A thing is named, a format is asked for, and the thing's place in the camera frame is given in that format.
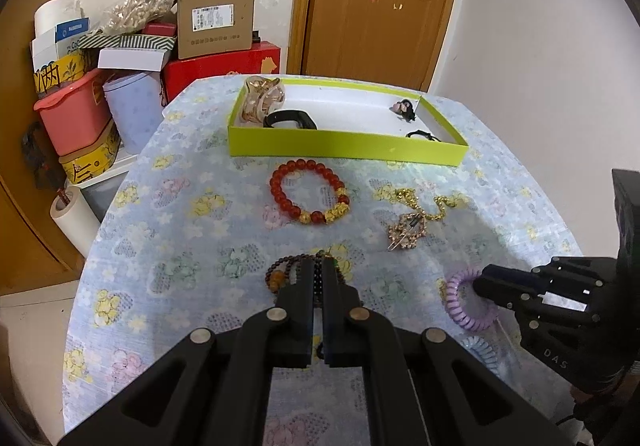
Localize dark brown bead bracelet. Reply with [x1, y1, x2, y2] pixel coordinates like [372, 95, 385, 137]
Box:
[263, 250, 354, 307]

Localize purple spiral hair tie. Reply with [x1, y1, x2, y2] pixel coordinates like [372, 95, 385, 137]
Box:
[444, 267, 501, 333]

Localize rhinestone hair clip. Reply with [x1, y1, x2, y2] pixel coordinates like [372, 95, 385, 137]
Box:
[387, 212, 426, 251]

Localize red bead bracelet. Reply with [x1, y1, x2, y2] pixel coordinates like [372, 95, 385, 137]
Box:
[269, 158, 350, 227]

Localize black hair tie with charm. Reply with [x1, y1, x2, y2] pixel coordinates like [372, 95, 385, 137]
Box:
[406, 127, 443, 143]

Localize black pink figurine hair clip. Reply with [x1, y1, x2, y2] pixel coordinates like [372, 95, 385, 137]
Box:
[390, 99, 416, 122]

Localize black fitness band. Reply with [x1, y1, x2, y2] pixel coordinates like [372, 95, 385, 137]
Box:
[262, 110, 318, 130]

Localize beige hair claw clip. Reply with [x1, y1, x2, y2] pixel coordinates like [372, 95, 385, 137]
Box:
[240, 76, 285, 125]

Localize floral blue tablecloth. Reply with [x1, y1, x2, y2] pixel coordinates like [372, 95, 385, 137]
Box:
[62, 77, 578, 430]

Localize yellow-green shallow tray box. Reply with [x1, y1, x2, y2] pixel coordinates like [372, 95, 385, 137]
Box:
[228, 76, 469, 167]

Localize white paper roll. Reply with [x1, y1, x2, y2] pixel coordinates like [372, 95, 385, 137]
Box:
[50, 186, 100, 258]

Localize wooden wardrobe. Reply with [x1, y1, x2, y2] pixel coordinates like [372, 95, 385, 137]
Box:
[1, 0, 85, 295]

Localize yellow patterned box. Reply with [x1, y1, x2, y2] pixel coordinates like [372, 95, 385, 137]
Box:
[58, 120, 120, 185]

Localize lavender cylindrical container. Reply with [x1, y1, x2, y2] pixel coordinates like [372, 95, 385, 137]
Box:
[103, 70, 165, 155]

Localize red gift box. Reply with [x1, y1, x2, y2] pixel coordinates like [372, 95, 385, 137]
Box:
[163, 41, 281, 102]

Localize pink plastic bin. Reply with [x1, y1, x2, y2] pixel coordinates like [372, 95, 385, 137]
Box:
[34, 68, 112, 156]

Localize brown wooden door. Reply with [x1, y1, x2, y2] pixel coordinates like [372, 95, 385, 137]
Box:
[286, 0, 454, 91]

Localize white flat box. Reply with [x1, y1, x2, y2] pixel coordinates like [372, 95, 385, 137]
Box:
[98, 48, 170, 73]

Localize brown cardboard box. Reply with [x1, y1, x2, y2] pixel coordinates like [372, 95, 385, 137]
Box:
[177, 0, 255, 60]

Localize green striped box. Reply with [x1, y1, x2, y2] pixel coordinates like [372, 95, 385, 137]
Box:
[78, 34, 176, 51]

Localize bag of beige items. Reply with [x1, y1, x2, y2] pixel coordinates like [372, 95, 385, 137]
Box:
[99, 0, 175, 36]

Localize white blue carton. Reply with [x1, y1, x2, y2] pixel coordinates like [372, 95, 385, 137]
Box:
[30, 0, 90, 72]

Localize gold chain necklace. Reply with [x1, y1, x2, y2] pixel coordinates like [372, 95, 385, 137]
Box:
[391, 187, 469, 222]

